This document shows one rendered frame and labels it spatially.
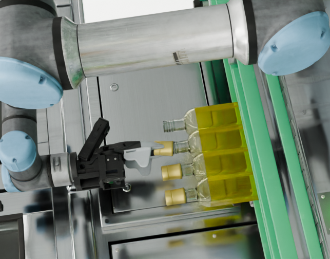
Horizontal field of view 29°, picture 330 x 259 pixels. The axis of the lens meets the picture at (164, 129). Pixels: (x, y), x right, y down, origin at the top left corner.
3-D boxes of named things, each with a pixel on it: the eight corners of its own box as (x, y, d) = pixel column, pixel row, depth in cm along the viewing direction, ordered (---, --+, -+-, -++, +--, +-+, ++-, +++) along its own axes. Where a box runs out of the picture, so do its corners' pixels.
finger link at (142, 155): (167, 165, 144) (127, 173, 145) (163, 142, 147) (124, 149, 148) (165, 161, 142) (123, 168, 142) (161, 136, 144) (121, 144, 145)
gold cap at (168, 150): (173, 144, 150) (154, 144, 151) (173, 138, 147) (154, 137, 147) (172, 158, 149) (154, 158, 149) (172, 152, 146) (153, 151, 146)
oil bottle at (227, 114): (269, 106, 155) (181, 118, 154) (272, 95, 150) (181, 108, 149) (274, 127, 153) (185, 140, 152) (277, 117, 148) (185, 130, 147)
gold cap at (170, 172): (179, 166, 148) (160, 169, 148) (179, 160, 145) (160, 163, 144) (182, 181, 146) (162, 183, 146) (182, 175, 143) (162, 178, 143)
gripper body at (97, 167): (128, 187, 148) (76, 194, 148) (124, 152, 152) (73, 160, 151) (126, 175, 141) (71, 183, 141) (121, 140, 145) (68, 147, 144)
